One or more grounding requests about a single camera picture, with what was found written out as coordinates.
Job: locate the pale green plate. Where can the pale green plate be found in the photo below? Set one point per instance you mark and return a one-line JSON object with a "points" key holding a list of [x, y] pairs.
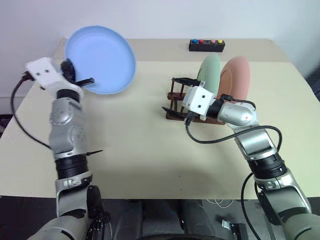
{"points": [[210, 72]]}

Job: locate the black button box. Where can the black button box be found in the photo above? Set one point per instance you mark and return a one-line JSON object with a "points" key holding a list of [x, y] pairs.
{"points": [[206, 47]]}

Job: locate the pink push button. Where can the pink push button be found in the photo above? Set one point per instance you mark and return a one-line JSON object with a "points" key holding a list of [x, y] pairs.
{"points": [[213, 41]]}

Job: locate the yellow push button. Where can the yellow push button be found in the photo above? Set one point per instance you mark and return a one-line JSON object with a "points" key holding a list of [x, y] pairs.
{"points": [[220, 41]]}

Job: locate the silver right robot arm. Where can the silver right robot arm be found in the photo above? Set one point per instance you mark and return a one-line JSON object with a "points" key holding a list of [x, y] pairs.
{"points": [[255, 142]]}

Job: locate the small metal clip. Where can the small metal clip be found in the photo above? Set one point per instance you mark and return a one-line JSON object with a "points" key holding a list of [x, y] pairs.
{"points": [[225, 224]]}

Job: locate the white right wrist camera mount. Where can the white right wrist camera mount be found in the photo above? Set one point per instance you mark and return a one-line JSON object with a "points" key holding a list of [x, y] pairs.
{"points": [[200, 100]]}

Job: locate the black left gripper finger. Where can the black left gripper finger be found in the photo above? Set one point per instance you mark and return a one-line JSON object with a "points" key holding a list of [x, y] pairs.
{"points": [[85, 81]]}

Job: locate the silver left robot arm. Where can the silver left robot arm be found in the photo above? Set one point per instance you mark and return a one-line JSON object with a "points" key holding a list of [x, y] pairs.
{"points": [[65, 125]]}

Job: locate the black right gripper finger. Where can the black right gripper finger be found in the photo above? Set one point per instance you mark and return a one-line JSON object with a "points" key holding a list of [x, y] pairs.
{"points": [[176, 113], [186, 81]]}

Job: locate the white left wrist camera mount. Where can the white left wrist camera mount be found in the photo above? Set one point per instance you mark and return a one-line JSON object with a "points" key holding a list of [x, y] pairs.
{"points": [[42, 72]]}

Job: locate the light blue plate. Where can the light blue plate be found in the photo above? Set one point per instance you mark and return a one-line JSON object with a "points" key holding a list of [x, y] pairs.
{"points": [[102, 60]]}

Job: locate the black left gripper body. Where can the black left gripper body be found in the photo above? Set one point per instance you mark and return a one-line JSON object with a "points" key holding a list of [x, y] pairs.
{"points": [[68, 70]]}

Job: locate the salmon red plate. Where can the salmon red plate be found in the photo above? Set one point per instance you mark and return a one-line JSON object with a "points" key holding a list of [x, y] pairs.
{"points": [[237, 77]]}

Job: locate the dark wooden dish rack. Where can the dark wooden dish rack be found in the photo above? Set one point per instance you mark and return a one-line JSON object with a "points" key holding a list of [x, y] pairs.
{"points": [[175, 96]]}

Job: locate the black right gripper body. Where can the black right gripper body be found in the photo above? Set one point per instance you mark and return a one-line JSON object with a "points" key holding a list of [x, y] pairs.
{"points": [[200, 83]]}

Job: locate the small black box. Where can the small black box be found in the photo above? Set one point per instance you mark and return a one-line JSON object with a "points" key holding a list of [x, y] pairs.
{"points": [[238, 232]]}

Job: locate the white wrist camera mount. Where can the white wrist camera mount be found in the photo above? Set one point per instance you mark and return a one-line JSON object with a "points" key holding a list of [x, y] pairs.
{"points": [[200, 100], [42, 72]]}

